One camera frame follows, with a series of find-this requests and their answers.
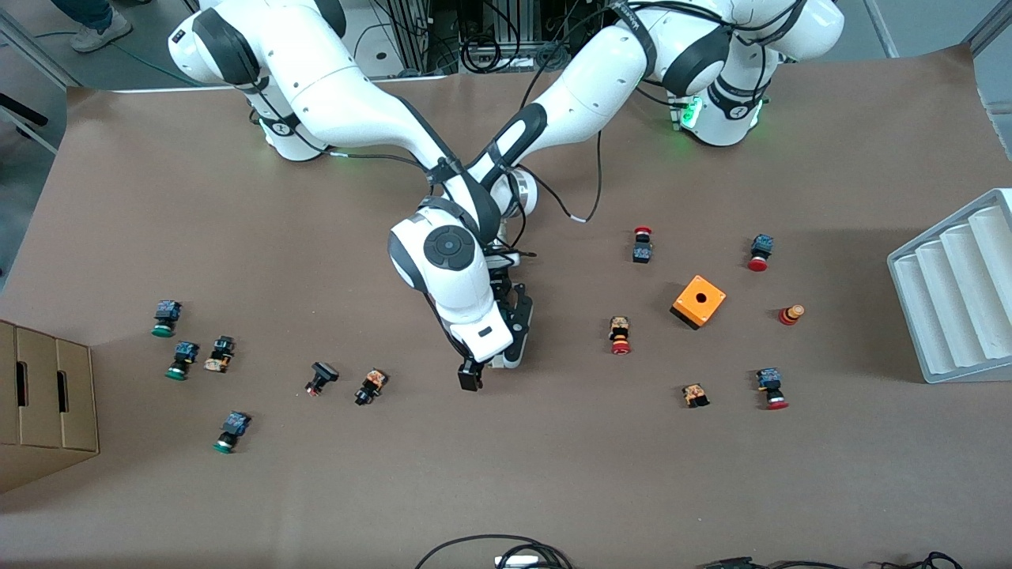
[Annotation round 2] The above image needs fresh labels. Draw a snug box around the white sneaker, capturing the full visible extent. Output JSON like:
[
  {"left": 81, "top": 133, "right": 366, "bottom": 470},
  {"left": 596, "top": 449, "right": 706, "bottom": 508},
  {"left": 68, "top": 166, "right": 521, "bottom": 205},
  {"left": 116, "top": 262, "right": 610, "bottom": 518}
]
[{"left": 70, "top": 8, "right": 134, "bottom": 54}]

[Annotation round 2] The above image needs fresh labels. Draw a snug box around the black square push button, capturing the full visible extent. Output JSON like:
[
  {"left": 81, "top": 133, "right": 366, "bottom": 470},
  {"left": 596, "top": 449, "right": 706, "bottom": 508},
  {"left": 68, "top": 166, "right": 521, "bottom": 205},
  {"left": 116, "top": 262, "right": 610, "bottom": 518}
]
[{"left": 305, "top": 361, "right": 340, "bottom": 397}]

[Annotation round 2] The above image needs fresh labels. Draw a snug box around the grey ribbed tray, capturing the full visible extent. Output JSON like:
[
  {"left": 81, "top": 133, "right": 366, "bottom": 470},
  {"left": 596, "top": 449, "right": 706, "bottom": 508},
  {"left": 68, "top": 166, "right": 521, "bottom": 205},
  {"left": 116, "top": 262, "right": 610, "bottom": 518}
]
[{"left": 886, "top": 188, "right": 1012, "bottom": 385}]

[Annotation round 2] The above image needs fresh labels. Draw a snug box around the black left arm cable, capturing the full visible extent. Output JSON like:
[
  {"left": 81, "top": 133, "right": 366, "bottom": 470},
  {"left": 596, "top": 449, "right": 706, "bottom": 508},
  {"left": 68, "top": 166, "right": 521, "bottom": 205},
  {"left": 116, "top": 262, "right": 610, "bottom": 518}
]
[{"left": 522, "top": 126, "right": 603, "bottom": 224}]

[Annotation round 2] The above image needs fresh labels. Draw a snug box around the green push button blue body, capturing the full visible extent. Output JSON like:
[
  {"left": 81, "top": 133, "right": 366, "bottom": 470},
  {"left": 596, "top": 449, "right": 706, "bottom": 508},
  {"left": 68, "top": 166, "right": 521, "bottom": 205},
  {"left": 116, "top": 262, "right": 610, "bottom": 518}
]
[
  {"left": 152, "top": 300, "right": 183, "bottom": 338},
  {"left": 212, "top": 411, "right": 252, "bottom": 454},
  {"left": 165, "top": 341, "right": 200, "bottom": 381}
]

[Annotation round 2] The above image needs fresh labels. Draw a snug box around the white platform board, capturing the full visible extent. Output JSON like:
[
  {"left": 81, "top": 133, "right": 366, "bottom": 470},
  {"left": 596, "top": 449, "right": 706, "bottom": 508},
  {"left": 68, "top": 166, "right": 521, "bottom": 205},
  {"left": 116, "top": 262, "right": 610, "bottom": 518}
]
[{"left": 344, "top": 0, "right": 451, "bottom": 82}]

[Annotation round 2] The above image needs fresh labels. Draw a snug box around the black equipment rack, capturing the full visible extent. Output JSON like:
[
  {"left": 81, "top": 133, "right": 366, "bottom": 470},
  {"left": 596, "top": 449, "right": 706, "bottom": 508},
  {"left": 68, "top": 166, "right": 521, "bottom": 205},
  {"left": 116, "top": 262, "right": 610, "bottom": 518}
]
[{"left": 460, "top": 0, "right": 570, "bottom": 48}]

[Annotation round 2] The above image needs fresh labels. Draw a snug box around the orange black contact block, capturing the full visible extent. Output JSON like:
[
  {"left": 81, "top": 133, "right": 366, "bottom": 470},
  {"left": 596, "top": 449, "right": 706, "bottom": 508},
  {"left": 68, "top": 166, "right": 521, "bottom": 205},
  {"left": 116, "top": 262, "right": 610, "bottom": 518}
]
[{"left": 203, "top": 335, "right": 236, "bottom": 374}]

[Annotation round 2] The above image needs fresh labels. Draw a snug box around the black metal bar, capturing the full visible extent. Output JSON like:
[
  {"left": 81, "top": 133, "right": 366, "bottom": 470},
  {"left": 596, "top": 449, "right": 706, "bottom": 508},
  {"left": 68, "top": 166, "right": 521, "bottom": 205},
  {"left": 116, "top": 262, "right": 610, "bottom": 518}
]
[{"left": 0, "top": 93, "right": 47, "bottom": 127}]

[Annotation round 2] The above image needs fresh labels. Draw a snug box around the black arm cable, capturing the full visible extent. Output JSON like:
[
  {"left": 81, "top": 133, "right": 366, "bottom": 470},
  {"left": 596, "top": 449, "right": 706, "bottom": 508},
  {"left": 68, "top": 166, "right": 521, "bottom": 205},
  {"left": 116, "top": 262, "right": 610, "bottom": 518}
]
[
  {"left": 253, "top": 79, "right": 444, "bottom": 190},
  {"left": 522, "top": 126, "right": 603, "bottom": 224}
]

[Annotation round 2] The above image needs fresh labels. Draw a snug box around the aluminium frame post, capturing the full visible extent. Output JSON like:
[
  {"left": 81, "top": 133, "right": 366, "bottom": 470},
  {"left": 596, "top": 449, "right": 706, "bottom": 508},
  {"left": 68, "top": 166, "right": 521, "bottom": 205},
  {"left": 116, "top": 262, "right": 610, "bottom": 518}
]
[{"left": 386, "top": 0, "right": 461, "bottom": 76}]

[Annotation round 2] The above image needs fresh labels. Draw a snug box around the cardboard box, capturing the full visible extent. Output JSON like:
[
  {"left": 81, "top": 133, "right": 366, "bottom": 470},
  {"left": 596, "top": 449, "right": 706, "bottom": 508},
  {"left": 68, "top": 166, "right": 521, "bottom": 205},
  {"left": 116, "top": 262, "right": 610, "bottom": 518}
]
[{"left": 0, "top": 320, "right": 100, "bottom": 495}]

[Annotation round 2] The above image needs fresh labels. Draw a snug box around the grey metal frame bar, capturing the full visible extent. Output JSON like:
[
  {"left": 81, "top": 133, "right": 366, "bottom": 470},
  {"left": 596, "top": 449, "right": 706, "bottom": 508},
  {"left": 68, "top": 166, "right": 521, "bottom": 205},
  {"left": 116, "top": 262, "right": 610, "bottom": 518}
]
[
  {"left": 0, "top": 12, "right": 80, "bottom": 89},
  {"left": 968, "top": 0, "right": 1012, "bottom": 53}
]

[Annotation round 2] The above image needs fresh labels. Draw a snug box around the orange button enclosure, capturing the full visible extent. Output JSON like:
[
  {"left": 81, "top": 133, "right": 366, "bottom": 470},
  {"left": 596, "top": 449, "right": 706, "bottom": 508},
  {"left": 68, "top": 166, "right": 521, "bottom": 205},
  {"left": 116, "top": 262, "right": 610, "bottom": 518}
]
[{"left": 670, "top": 274, "right": 727, "bottom": 331}]

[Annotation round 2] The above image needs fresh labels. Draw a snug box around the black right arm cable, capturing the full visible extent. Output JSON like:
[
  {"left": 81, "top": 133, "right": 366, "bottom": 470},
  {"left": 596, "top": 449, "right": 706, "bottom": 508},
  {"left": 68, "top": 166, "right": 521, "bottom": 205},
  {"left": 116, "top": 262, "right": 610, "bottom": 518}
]
[{"left": 253, "top": 79, "right": 444, "bottom": 190}]

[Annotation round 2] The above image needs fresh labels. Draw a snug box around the blue jeans leg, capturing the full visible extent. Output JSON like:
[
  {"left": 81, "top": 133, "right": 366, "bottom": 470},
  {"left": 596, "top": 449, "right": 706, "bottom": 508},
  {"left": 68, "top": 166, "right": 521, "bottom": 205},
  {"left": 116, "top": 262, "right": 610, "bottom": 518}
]
[{"left": 49, "top": 0, "right": 151, "bottom": 28}]

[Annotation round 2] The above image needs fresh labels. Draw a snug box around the black cable bundle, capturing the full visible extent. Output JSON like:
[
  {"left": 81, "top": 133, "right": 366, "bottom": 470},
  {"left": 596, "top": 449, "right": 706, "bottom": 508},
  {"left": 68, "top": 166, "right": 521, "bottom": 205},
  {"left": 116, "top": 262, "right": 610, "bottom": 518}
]
[{"left": 751, "top": 552, "right": 964, "bottom": 569}]

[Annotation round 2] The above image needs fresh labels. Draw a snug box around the black orange selector switch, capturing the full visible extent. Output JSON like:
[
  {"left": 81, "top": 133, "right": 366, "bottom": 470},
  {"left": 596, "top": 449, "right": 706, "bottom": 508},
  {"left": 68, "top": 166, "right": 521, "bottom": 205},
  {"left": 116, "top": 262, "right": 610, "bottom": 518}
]
[{"left": 354, "top": 368, "right": 388, "bottom": 407}]

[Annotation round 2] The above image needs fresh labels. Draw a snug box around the black looped cable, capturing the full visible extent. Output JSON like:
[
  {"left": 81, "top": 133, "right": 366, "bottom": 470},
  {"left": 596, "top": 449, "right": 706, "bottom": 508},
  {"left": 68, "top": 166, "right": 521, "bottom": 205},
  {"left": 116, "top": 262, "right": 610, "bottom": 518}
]
[{"left": 415, "top": 535, "right": 574, "bottom": 569}]

